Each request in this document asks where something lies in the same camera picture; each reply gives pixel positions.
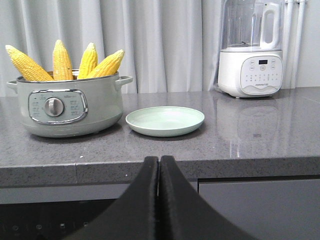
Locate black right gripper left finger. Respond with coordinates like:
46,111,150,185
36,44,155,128
66,156,159,240

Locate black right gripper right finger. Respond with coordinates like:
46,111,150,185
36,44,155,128
160,155,255,240

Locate pale green plate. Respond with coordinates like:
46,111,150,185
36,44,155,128
125,106,205,137

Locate golden corn cob white specks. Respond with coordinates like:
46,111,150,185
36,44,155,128
86,49,125,79

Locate bright yellow corn cob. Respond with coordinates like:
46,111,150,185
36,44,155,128
77,42,98,80

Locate dark yellow corn cob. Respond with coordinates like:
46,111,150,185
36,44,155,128
52,39,74,81

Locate pale-tipped yellow corn cob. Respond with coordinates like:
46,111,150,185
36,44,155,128
5,44,54,82

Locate grey cabinet drawer front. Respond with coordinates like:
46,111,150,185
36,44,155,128
198,179,320,240

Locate pale green electric cooking pot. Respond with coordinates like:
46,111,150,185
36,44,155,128
6,73,133,138

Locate white blender appliance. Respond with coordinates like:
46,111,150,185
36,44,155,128
217,0,284,98

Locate grey pleated curtain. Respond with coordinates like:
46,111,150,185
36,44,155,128
0,0,224,97

